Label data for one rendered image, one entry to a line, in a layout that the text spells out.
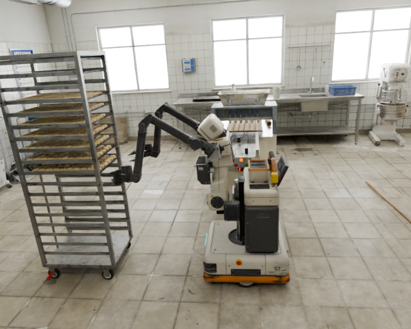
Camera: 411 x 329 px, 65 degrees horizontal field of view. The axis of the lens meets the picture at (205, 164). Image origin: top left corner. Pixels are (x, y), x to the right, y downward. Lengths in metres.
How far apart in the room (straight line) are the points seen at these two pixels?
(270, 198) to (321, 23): 4.97
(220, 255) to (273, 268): 0.41
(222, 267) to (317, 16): 5.31
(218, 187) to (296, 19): 4.83
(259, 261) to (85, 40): 5.96
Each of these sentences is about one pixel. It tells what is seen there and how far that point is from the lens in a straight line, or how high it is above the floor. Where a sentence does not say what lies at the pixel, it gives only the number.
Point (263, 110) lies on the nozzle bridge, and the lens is 3.69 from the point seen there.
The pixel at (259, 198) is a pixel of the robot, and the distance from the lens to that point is 2.35.
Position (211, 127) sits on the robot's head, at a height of 1.25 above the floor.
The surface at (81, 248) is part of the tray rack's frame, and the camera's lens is 3.23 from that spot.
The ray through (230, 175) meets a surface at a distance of 3.08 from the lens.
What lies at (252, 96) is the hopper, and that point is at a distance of 3.62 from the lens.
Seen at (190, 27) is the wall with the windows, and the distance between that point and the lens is 6.81.
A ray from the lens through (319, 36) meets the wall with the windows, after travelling 6.87.
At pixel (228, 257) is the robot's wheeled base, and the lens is 2.58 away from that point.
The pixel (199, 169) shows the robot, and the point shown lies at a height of 0.94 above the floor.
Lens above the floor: 1.77
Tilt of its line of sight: 19 degrees down
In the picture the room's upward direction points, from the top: 3 degrees counter-clockwise
